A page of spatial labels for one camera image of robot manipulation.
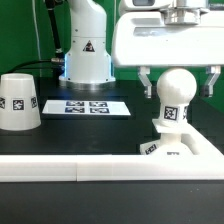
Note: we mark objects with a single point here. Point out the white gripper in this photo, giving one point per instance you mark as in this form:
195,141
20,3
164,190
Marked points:
142,39

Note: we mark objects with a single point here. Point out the white lamp base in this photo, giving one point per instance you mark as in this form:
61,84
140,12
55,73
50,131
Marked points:
170,141

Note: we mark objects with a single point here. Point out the white lamp shade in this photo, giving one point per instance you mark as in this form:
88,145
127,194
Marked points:
18,102

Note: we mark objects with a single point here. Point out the white marker sheet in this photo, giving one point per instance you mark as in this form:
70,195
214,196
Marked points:
102,108

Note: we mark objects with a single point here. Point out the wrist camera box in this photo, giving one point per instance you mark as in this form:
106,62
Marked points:
142,5

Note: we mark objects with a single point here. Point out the white L-shaped boundary frame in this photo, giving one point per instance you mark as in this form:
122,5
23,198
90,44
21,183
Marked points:
205,162

